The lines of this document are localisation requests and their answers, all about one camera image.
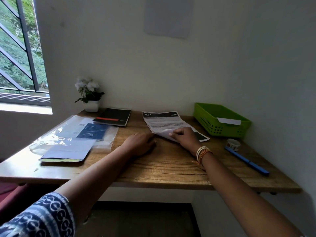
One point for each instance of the clear plastic bag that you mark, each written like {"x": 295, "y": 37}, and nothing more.
{"x": 61, "y": 132}

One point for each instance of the white paper slip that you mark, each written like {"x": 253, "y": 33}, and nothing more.
{"x": 229, "y": 121}

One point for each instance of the white flower plant in pot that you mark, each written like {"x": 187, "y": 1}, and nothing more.
{"x": 89, "y": 92}

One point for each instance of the lavender envelope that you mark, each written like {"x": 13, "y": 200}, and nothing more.
{"x": 69, "y": 150}

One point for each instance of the person's left forearm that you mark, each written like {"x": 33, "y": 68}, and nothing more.
{"x": 98, "y": 175}

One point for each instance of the green plastic basket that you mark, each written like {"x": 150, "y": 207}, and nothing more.
{"x": 217, "y": 120}

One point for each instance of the window with metal grille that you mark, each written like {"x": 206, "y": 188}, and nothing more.
{"x": 22, "y": 54}

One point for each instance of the printed white paper sheet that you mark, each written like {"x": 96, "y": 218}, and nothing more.
{"x": 163, "y": 123}

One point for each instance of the person's left fingers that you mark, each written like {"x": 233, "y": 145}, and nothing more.
{"x": 149, "y": 141}

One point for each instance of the blue patterned sleeve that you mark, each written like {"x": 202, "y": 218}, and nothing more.
{"x": 42, "y": 217}

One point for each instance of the person's right hand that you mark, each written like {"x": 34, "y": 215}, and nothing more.
{"x": 188, "y": 140}

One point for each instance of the dark blue card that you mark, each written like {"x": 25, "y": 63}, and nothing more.
{"x": 92, "y": 131}

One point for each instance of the blue pen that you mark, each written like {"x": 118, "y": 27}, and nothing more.
{"x": 246, "y": 160}

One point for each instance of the black notebook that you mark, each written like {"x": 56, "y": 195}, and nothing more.
{"x": 114, "y": 116}

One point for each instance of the white tape roll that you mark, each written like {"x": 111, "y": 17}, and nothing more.
{"x": 233, "y": 144}

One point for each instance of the person's left hand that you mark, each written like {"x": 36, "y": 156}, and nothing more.
{"x": 139, "y": 145}

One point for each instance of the person's right thumb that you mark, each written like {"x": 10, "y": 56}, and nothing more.
{"x": 175, "y": 138}

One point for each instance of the person's right forearm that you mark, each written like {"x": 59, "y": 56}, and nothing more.
{"x": 242, "y": 197}

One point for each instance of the red seat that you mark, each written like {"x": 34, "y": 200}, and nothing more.
{"x": 11, "y": 196}

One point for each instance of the orange and white bangles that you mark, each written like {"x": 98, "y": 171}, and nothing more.
{"x": 203, "y": 153}

